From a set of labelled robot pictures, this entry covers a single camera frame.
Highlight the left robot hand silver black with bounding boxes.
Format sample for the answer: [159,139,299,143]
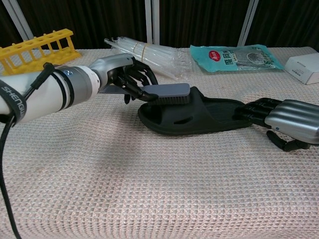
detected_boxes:
[88,53,160,104]

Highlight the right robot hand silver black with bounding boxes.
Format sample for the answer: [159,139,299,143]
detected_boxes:
[235,98,319,152]

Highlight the grey brush black bristles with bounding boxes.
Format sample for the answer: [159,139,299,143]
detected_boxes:
[98,83,191,105]

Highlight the black slide slipper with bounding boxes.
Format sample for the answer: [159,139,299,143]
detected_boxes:
[138,86,254,136]

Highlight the yellow test tube rack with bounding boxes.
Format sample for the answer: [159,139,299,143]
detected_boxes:
[0,28,82,75]

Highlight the dark green curtain panel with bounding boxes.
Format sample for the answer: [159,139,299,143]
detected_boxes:
[12,0,148,50]
[245,0,319,48]
[159,0,247,48]
[0,0,29,48]

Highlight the bundle of clear plastic tubes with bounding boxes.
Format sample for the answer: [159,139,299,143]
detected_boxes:
[104,36,192,80]

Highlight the white cardboard box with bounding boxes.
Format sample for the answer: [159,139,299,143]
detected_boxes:
[284,52,319,85]

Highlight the teal plastic product bag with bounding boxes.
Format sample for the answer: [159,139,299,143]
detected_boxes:
[189,44,285,73]

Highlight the beige waffle table cloth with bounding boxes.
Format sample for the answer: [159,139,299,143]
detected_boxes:
[0,46,319,239]

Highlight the white aluminium partition post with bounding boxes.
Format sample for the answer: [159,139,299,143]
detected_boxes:
[238,0,259,47]
[4,0,35,38]
[144,0,160,46]

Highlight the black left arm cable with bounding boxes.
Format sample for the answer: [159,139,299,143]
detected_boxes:
[0,62,54,239]

